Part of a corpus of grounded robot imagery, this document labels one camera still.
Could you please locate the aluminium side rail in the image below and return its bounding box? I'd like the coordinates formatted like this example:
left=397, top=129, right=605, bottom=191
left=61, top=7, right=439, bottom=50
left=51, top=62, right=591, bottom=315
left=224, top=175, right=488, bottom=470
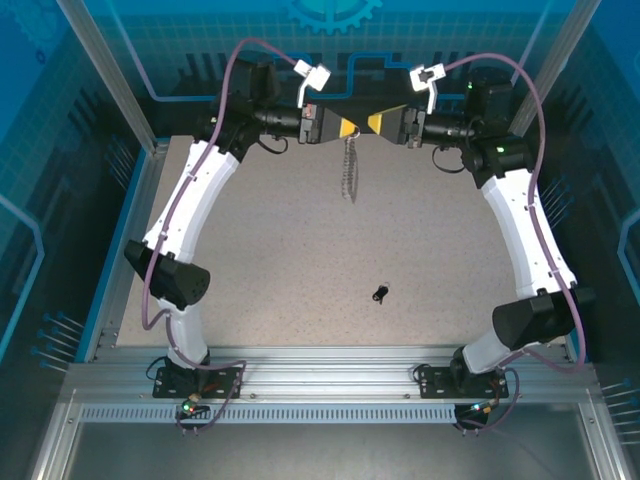
left=82, top=142, right=169, bottom=364

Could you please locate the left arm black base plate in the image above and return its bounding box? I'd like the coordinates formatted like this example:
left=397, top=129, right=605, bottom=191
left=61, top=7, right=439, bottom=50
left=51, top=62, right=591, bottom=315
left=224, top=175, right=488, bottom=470
left=152, top=366, right=246, bottom=400

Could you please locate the slotted grey cable duct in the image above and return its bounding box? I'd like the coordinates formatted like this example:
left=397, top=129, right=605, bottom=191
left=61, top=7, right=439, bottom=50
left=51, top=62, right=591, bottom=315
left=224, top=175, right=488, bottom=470
left=77, top=404, right=466, bottom=424

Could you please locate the grey metal panel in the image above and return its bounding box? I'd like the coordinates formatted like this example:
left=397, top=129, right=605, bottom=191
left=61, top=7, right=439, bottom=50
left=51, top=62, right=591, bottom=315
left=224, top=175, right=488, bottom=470
left=62, top=419, right=599, bottom=480

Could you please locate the right gripper thin black cable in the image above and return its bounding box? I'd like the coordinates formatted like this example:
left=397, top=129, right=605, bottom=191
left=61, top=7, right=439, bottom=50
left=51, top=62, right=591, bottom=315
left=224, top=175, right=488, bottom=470
left=431, top=143, right=467, bottom=174

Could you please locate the aluminium mounting rail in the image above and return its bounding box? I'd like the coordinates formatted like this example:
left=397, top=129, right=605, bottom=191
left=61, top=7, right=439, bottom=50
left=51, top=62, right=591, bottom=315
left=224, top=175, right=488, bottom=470
left=64, top=344, right=599, bottom=406

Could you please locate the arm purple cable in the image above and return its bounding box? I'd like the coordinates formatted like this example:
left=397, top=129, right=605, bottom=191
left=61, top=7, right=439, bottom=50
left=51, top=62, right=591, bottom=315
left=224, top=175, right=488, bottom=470
left=443, top=52, right=587, bottom=436
left=141, top=38, right=304, bottom=436

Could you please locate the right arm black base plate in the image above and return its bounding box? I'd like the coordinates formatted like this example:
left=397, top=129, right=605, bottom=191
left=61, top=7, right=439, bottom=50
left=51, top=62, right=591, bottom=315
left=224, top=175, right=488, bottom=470
left=414, top=364, right=510, bottom=400

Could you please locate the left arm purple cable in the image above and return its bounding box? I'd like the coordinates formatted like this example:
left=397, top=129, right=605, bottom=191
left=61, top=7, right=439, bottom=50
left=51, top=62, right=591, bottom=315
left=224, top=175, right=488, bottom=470
left=141, top=38, right=304, bottom=436

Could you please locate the aluminium frame post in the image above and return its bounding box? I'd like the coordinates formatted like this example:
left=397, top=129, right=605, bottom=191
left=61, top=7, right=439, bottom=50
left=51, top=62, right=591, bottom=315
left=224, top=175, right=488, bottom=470
left=504, top=0, right=604, bottom=151
left=54, top=0, right=169, bottom=156

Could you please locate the metal keyring chain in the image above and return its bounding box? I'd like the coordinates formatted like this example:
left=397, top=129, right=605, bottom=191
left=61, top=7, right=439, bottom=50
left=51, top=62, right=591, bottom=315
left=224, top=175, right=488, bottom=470
left=340, top=127, right=363, bottom=205

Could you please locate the gripper thin black cable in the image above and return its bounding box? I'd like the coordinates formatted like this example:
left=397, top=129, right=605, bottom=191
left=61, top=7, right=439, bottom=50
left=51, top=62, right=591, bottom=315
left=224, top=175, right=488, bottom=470
left=431, top=143, right=467, bottom=174
left=254, top=135, right=290, bottom=154

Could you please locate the left gripper thin black cable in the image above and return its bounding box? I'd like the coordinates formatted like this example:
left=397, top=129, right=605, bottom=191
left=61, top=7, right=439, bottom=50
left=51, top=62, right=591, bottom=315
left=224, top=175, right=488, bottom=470
left=254, top=135, right=290, bottom=154

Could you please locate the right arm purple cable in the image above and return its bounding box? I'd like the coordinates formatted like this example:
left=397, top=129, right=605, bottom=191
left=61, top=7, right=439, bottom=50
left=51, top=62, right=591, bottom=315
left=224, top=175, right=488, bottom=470
left=443, top=52, right=587, bottom=436

